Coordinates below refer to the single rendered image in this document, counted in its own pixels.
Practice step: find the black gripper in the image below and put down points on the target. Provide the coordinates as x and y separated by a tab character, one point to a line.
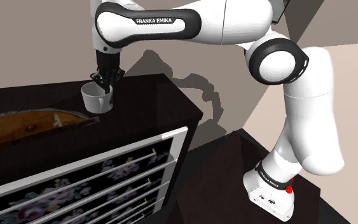
107	60

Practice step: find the white mug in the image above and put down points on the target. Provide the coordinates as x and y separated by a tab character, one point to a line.
96	102

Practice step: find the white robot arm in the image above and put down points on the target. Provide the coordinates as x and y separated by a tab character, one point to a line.
234	21

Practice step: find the dark floral chest of drawers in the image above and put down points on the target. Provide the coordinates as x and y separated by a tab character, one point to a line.
147	105

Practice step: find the brown wooden tray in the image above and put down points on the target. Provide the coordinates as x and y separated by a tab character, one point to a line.
20	124

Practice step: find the dark robot stand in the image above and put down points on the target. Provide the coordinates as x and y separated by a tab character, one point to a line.
216	180

